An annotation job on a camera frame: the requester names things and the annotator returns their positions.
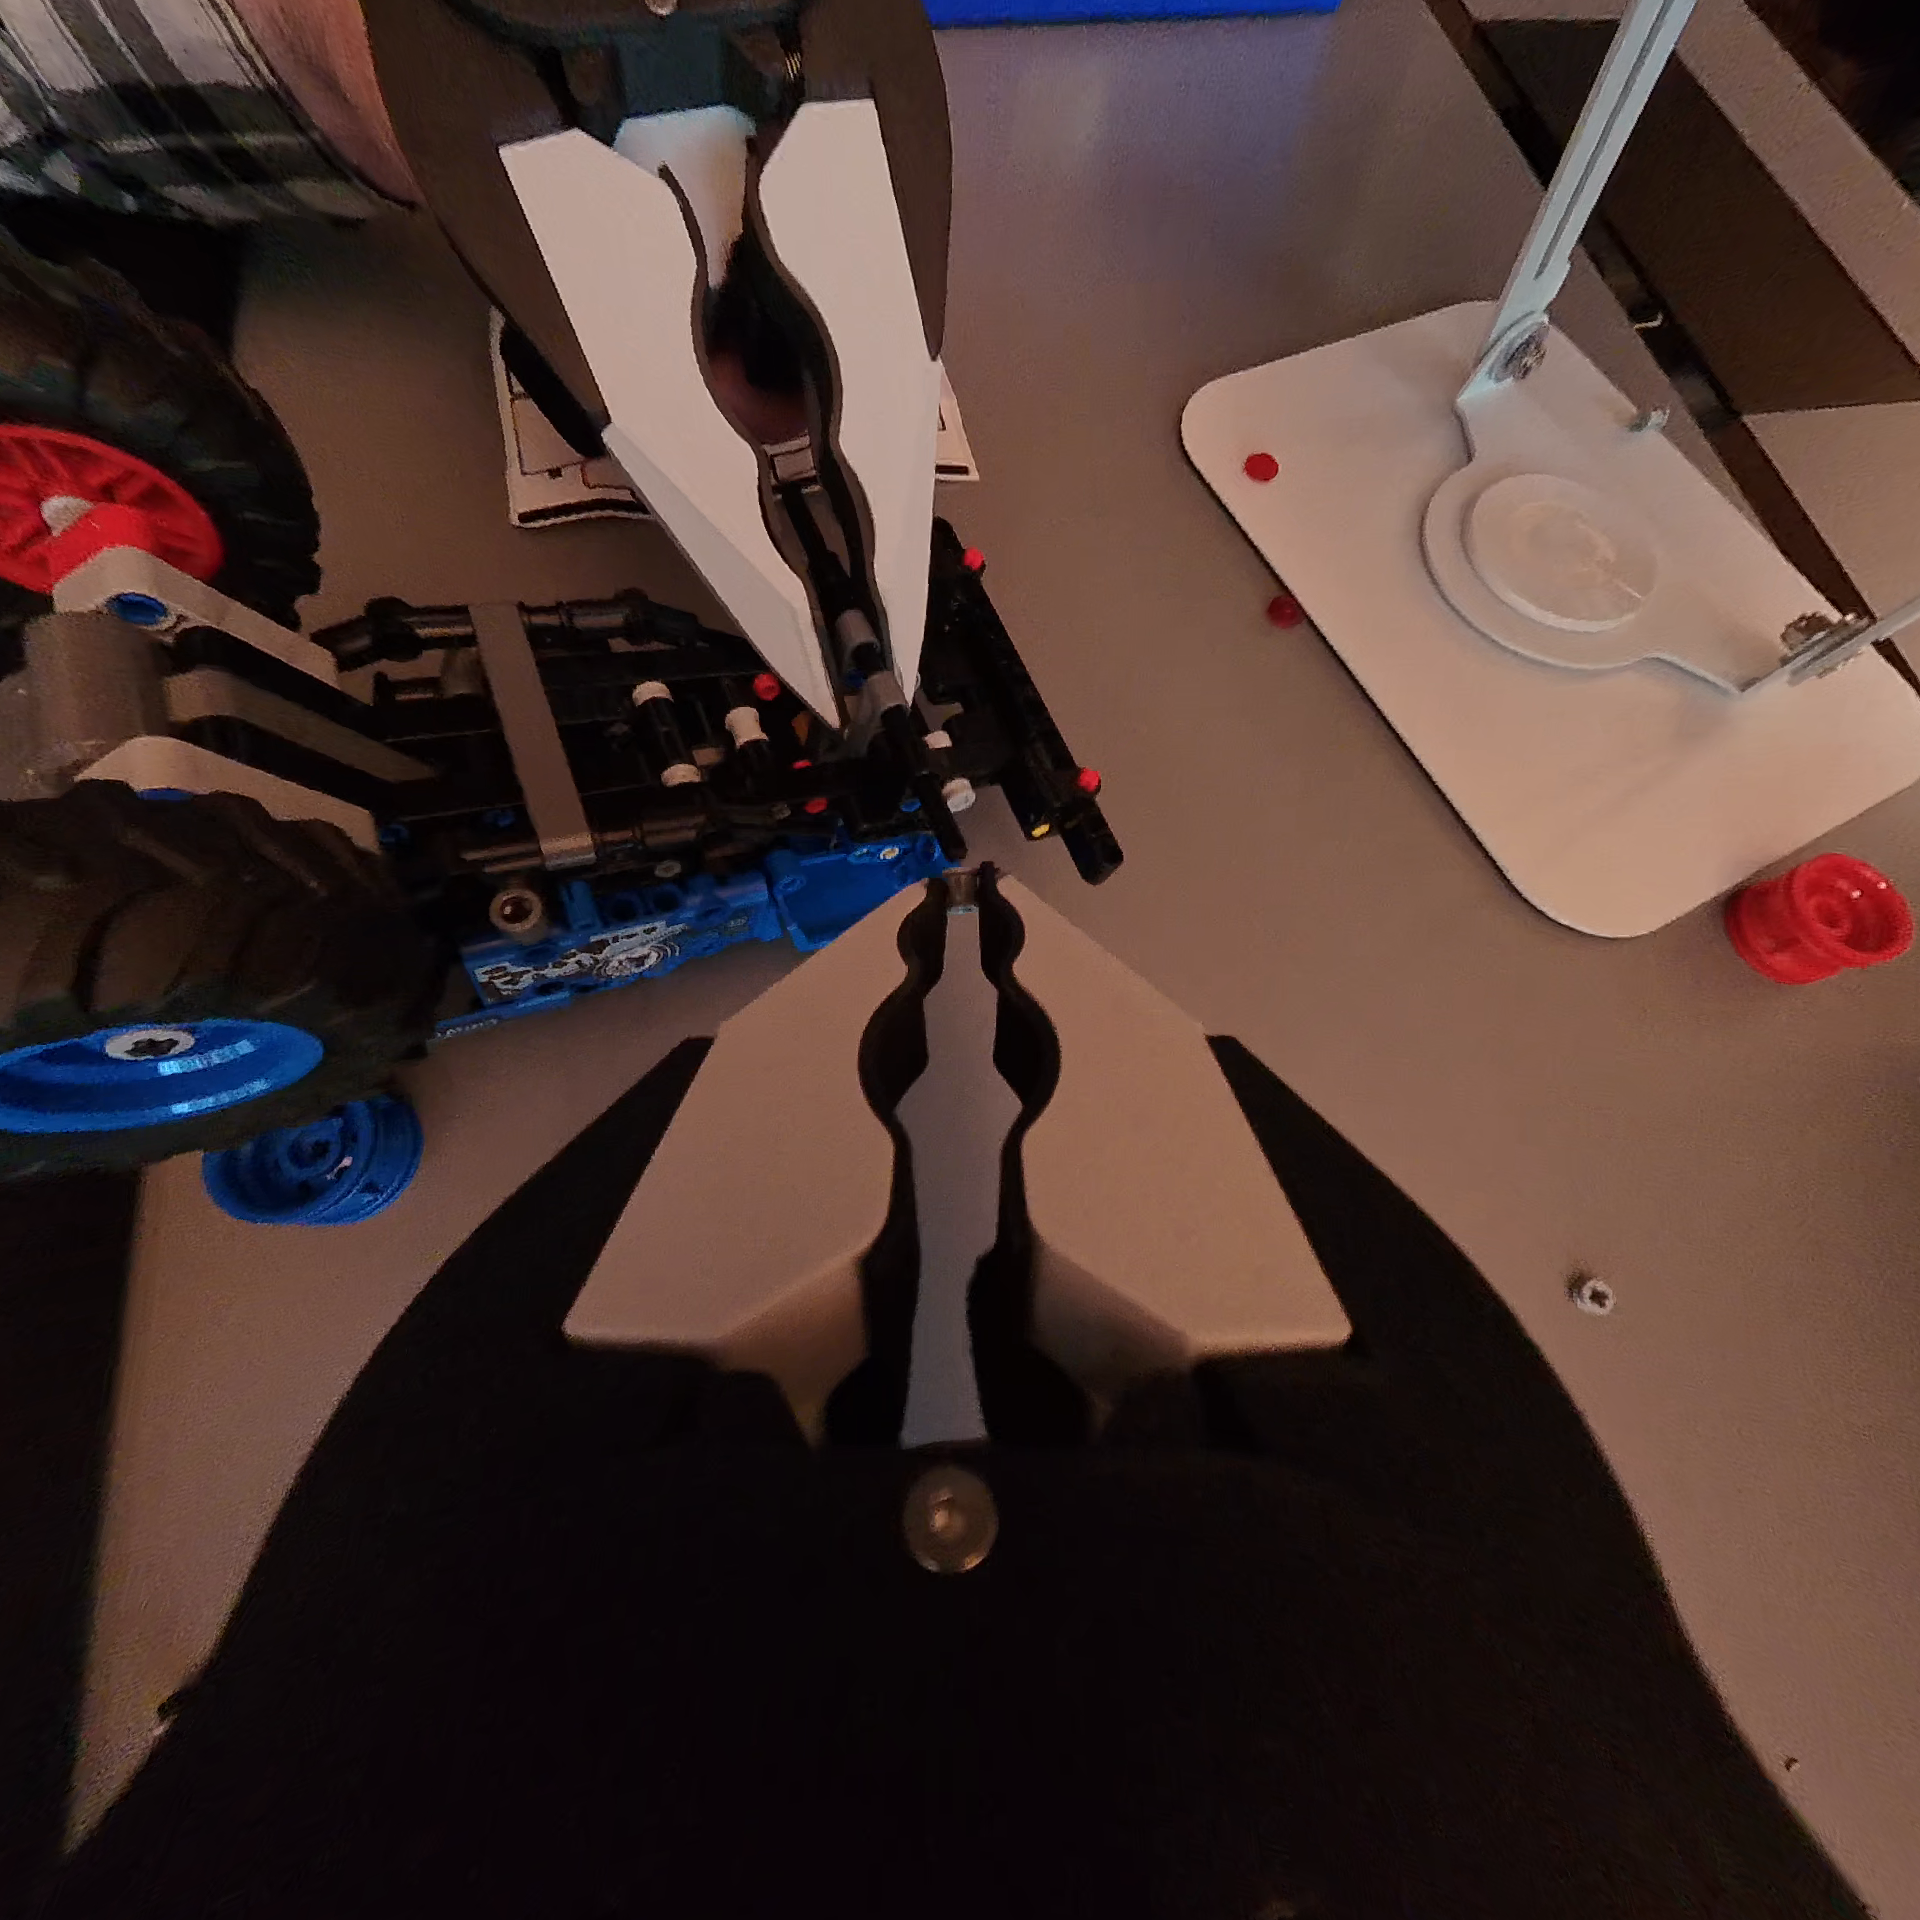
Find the toy brick monster truck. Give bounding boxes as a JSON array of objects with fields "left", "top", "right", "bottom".
[{"left": 0, "top": 516, "right": 1127, "bottom": 1050}]

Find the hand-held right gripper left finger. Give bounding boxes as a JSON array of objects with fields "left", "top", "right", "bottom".
[{"left": 563, "top": 881, "right": 939, "bottom": 1448}]

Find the person's left hand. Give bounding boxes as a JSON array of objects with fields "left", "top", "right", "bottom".
[{"left": 297, "top": 0, "right": 433, "bottom": 215}]

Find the white base metal stand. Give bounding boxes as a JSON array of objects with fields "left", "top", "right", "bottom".
[{"left": 1181, "top": 0, "right": 1920, "bottom": 940}]

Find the white sticker sheet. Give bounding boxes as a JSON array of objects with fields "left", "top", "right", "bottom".
[{"left": 491, "top": 305, "right": 982, "bottom": 529}]

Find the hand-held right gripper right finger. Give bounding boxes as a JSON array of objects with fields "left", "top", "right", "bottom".
[{"left": 970, "top": 874, "right": 1355, "bottom": 1448}]

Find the black toy wheel red rim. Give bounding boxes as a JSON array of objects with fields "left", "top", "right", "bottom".
[{"left": 0, "top": 239, "right": 326, "bottom": 634}]

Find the long black axle rod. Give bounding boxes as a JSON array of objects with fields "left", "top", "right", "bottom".
[{"left": 773, "top": 448, "right": 971, "bottom": 863}]

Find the black toy wheel blue rim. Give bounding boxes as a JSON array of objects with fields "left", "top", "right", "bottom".
[{"left": 0, "top": 780, "right": 441, "bottom": 1190}]

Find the person's left forearm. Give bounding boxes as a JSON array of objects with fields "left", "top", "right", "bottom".
[{"left": 0, "top": 0, "right": 367, "bottom": 231}]

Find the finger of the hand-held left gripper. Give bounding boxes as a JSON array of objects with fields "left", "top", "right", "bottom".
[
  {"left": 499, "top": 128, "right": 846, "bottom": 725},
  {"left": 755, "top": 96, "right": 946, "bottom": 711}
]

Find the blue storage bin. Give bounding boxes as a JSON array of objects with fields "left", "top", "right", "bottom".
[{"left": 921, "top": 0, "right": 1343, "bottom": 25}]

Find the grey desk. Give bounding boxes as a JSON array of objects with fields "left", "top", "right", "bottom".
[{"left": 66, "top": 0, "right": 1920, "bottom": 1920}]

